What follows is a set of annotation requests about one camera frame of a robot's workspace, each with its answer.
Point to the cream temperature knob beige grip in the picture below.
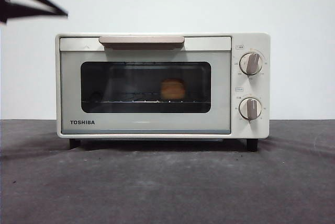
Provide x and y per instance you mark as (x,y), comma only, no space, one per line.
(251,64)

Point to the orange-brown bread roll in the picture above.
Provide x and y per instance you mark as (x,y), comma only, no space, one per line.
(172,89)

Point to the cream timer knob beige grip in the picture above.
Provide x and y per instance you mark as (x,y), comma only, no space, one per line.
(250,108)

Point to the cream Toshiba toaster oven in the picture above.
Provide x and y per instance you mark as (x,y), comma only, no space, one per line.
(251,40)

